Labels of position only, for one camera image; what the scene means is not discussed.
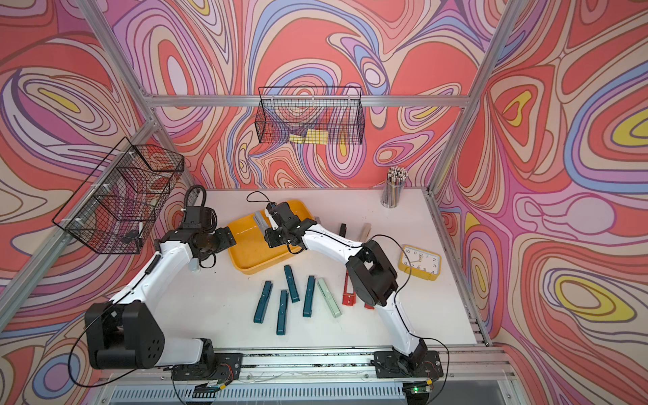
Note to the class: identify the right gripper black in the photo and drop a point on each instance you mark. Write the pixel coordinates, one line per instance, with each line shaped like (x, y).
(271, 240)

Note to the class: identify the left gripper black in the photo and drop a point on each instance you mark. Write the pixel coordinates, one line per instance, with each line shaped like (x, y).
(226, 239)

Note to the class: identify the yellow plastic storage tray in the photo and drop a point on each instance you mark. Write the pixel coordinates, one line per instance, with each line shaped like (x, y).
(251, 253)

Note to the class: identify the grey pruning pliers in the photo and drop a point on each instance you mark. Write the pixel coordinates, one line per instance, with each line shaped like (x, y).
(260, 221)

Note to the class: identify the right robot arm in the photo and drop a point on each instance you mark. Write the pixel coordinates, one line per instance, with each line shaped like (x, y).
(372, 275)

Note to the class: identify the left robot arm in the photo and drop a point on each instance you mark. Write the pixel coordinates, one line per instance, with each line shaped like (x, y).
(123, 334)

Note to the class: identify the black pruning pliers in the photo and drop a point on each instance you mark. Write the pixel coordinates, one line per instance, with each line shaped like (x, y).
(342, 231)

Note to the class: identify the teal pliers upper middle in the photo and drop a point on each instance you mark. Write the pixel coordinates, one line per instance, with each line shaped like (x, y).
(290, 279)

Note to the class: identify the teal pliers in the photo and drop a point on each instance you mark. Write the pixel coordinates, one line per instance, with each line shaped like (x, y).
(282, 313)
(262, 307)
(290, 279)
(309, 295)

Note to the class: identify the beige pruning pliers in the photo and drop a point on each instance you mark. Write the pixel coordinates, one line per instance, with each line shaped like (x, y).
(365, 233)

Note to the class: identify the teal pliers right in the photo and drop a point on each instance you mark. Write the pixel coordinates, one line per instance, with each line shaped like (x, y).
(309, 295)

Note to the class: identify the light green pliers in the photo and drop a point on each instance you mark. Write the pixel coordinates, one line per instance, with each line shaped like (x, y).
(329, 299)

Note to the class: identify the teal pliers far left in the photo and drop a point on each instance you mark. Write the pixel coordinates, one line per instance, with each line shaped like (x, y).
(262, 307)

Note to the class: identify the red pliers left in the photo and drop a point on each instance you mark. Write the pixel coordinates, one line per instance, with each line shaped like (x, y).
(349, 295)

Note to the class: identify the teal pliers lower middle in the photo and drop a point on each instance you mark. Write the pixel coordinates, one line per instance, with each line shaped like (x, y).
(282, 313)

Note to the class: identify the pencil holder cup with pencils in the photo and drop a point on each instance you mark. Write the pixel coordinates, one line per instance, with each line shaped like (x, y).
(396, 179)

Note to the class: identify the yellow alarm clock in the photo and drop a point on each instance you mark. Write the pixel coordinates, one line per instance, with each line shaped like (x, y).
(420, 263)

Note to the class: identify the black wire basket left wall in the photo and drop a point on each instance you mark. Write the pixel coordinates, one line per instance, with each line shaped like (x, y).
(115, 208)

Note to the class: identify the black wire basket wall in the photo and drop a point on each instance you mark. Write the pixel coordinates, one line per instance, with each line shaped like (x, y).
(318, 115)
(115, 208)

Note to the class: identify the black wire basket back wall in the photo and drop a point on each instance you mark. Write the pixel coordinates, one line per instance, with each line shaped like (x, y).
(318, 115)

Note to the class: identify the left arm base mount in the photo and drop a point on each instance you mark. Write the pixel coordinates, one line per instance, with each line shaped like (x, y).
(219, 367)

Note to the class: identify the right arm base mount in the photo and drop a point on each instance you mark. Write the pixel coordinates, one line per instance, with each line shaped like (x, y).
(391, 364)

